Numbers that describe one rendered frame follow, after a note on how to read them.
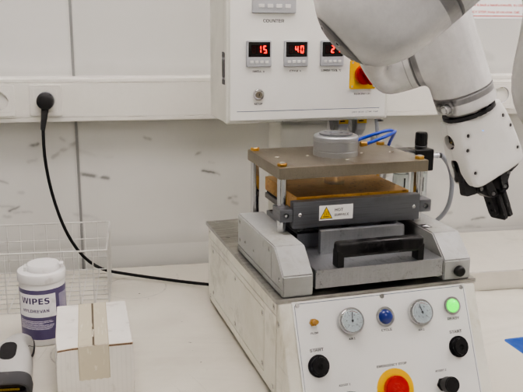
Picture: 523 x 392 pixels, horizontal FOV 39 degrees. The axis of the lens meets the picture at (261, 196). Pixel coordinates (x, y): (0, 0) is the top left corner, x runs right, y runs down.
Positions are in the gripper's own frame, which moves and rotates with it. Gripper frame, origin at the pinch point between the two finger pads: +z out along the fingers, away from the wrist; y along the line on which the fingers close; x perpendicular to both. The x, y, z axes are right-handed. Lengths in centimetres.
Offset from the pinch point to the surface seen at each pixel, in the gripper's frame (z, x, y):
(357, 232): 0.8, 18.7, -13.8
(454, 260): 10.2, 10.4, -3.3
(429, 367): 21.7, 6.9, -16.3
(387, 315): 11.3, 9.7, -18.5
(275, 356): 10.6, 16.6, -35.8
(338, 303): 6.6, 12.7, -24.3
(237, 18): -36, 42, -9
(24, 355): -3, 36, -68
